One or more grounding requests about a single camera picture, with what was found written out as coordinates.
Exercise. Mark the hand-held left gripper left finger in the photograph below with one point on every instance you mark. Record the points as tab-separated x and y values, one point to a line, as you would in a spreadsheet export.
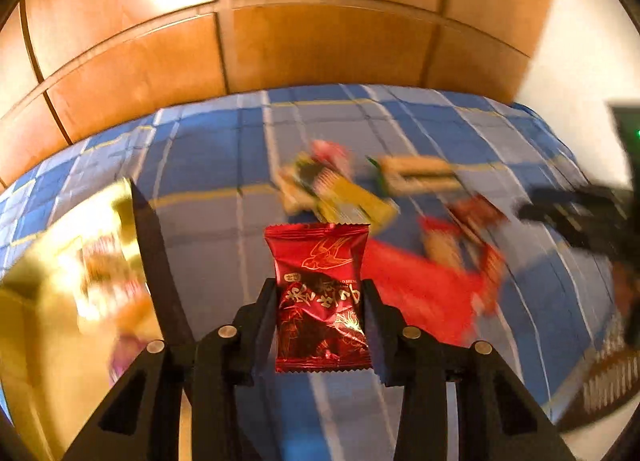
260	331

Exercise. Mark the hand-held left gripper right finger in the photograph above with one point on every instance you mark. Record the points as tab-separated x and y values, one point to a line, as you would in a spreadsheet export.
380	341

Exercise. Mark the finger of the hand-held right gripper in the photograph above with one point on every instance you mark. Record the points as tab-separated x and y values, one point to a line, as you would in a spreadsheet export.
590	236
565	203

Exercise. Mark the bright red long snack packet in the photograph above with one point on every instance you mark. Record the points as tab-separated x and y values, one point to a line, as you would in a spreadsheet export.
420	296

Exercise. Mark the dark red gold-print snack packet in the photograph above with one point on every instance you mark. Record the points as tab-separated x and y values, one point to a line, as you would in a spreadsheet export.
320	291

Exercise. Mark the orange snack bar red ends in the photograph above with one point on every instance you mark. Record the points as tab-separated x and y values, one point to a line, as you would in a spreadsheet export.
442	248

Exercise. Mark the green and beige snack bar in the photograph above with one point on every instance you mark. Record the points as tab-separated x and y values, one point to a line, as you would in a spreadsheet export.
420	173

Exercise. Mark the gold metal tin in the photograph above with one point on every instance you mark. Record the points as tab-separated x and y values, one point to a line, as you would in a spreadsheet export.
40	341

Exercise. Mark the blue plaid blanket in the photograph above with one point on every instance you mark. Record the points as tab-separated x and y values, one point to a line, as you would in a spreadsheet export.
210	171

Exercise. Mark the wooden wardrobe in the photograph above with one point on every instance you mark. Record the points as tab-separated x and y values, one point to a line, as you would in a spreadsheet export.
325	41

